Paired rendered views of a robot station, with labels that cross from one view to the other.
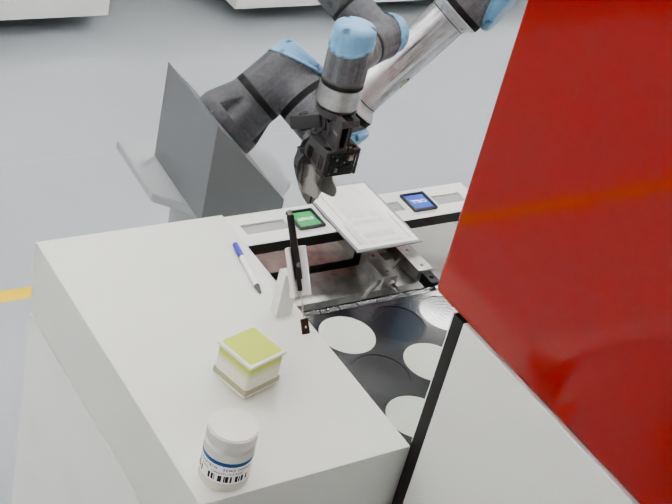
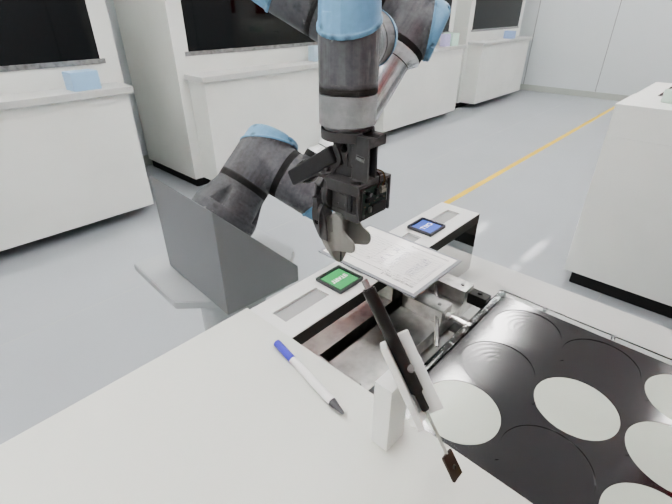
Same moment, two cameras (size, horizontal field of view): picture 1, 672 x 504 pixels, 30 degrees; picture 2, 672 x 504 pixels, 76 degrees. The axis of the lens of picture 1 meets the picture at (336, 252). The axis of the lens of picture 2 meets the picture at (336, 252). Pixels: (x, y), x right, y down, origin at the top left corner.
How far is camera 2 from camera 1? 163 cm
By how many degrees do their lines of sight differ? 7
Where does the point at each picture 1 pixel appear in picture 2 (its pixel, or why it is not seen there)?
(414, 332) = (521, 369)
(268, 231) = (307, 308)
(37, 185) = (130, 305)
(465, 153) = not seen: hidden behind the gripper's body
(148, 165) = (166, 276)
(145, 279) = (156, 470)
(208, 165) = (216, 257)
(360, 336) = (475, 405)
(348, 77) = (361, 70)
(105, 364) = not seen: outside the picture
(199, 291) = (252, 453)
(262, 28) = not seen: hidden behind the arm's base
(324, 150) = (353, 186)
